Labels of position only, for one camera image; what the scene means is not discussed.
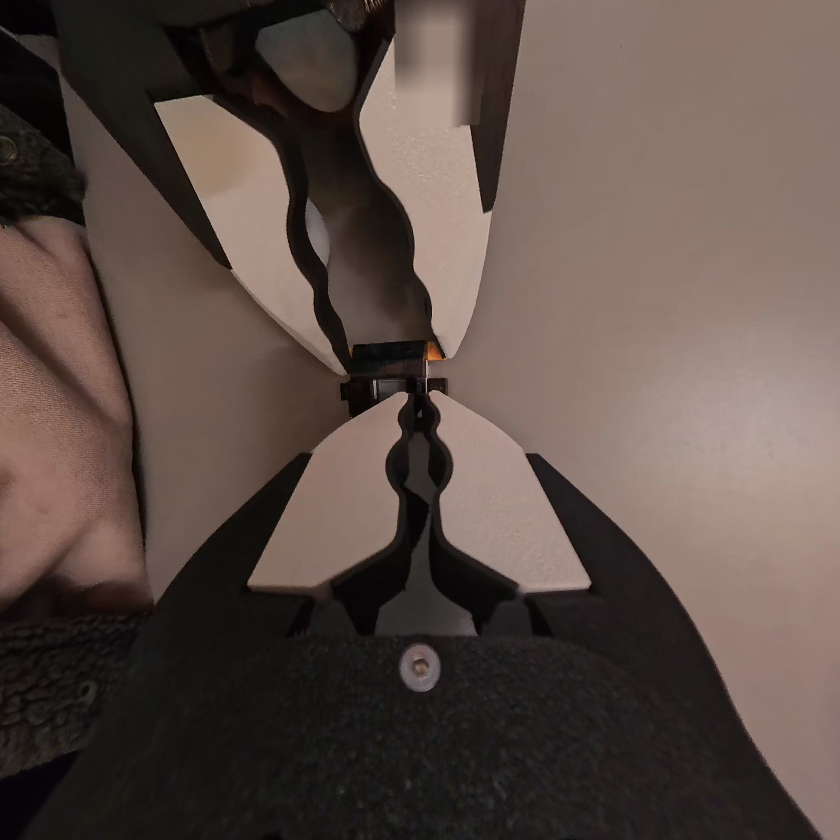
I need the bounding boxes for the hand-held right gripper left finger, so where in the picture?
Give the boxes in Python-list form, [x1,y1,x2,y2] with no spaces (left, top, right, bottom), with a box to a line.
[247,392,424,636]

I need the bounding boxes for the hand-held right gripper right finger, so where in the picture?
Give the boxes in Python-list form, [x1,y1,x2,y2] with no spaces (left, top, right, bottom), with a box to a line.
[427,392,593,636]

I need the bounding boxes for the black lego subassembly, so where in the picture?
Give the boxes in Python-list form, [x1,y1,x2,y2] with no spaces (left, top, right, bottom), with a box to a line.
[340,340,450,420]

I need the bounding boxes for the person's beige pants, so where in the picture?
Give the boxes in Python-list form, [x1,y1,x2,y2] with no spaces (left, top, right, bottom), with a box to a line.
[0,220,155,621]

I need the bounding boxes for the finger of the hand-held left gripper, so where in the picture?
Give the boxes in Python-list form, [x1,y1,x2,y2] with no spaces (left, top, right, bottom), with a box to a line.
[152,94,355,376]
[356,41,494,361]

